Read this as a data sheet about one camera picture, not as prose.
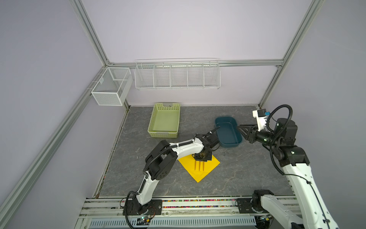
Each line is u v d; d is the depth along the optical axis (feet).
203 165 2.91
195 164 2.92
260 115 1.89
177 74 3.40
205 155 2.54
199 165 2.91
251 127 1.96
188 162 2.89
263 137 1.93
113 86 3.39
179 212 2.38
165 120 3.75
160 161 1.71
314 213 1.25
